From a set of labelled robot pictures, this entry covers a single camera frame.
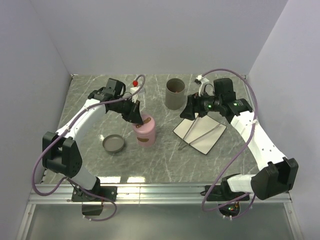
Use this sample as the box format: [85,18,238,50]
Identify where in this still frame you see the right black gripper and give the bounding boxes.
[179,89,223,121]

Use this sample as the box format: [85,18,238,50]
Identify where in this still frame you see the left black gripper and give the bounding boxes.
[111,98,144,126]

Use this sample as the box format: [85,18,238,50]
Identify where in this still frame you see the pink round lid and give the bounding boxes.
[132,113,156,136]

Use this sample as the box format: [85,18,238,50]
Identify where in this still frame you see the pink cup container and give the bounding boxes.
[136,131,156,147]

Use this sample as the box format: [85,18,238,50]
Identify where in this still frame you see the tall grey cylinder container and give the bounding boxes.
[165,78,186,110]

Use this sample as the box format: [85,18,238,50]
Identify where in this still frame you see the grey round lid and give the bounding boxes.
[102,134,125,154]

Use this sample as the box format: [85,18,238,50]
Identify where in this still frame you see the metal food tongs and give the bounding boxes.
[178,117,223,151]

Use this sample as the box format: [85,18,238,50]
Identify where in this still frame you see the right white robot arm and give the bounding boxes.
[180,75,299,201]

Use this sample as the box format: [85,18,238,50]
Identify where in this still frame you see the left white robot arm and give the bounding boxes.
[39,78,144,201]

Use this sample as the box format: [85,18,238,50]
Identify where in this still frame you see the white square plate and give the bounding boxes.
[172,116,228,156]

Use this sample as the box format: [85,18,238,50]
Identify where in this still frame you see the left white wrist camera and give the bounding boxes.
[129,80,146,103]

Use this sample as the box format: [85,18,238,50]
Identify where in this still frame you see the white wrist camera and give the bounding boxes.
[129,80,146,103]
[194,75,210,96]

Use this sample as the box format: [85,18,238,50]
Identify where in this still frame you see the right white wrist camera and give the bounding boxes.
[194,75,210,96]

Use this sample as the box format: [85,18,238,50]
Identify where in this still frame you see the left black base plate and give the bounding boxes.
[71,186,118,202]

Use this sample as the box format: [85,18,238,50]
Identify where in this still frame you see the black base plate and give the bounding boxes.
[71,186,118,202]
[206,185,245,202]

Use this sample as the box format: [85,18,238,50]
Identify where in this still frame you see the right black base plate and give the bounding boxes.
[206,185,245,202]

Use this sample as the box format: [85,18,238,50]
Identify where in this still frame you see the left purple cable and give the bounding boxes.
[31,74,146,223]

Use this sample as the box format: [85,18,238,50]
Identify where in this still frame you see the aluminium frame rail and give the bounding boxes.
[27,182,293,205]

